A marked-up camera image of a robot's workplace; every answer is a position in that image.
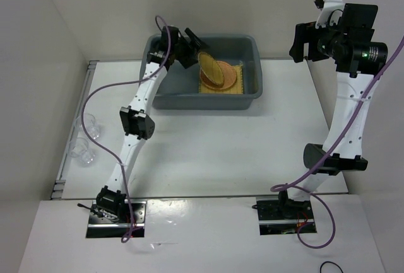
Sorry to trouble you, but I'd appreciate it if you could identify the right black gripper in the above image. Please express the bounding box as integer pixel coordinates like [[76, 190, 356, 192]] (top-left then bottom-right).
[[288, 15, 347, 62]]

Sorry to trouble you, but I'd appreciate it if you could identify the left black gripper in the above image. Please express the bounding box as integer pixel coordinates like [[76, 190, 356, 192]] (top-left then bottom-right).
[[172, 28, 209, 69]]

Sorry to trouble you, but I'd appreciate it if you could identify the round yellow bamboo tray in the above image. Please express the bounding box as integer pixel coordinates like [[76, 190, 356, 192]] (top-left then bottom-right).
[[198, 52, 224, 87]]

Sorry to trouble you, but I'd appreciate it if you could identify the round orange woven tray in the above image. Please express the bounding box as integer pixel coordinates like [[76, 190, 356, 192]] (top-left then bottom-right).
[[199, 61, 237, 91]]

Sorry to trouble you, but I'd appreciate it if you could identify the square bamboo mat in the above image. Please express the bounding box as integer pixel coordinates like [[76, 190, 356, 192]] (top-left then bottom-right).
[[199, 61, 244, 95]]

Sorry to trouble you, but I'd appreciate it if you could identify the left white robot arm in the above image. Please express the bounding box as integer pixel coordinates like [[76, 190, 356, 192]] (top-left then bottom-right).
[[96, 26, 208, 223]]

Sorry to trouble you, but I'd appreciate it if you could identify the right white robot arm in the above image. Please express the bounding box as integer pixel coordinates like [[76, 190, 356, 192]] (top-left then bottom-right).
[[276, 3, 388, 219]]

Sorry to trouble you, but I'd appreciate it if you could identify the grey plastic bin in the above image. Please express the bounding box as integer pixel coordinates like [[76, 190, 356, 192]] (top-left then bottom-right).
[[153, 33, 263, 110]]

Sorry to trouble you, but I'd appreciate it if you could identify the clear plastic cup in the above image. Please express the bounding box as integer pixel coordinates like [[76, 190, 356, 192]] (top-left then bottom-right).
[[68, 137, 95, 165], [86, 125, 100, 140], [75, 113, 98, 132]]

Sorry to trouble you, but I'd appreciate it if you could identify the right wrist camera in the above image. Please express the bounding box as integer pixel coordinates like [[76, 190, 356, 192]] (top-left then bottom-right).
[[314, 0, 345, 29]]

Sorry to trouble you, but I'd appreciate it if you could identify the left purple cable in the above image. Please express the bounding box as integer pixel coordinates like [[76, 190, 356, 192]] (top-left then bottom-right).
[[78, 16, 177, 243]]

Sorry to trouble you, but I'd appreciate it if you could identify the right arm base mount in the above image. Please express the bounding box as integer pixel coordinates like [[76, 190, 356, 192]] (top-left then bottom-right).
[[251, 197, 317, 236]]

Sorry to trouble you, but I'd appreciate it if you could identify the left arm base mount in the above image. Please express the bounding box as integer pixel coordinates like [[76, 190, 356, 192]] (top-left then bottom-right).
[[77, 200, 146, 238]]

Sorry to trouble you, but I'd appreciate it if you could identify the black cable loop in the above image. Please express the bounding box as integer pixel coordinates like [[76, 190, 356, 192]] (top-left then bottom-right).
[[319, 260, 345, 273]]

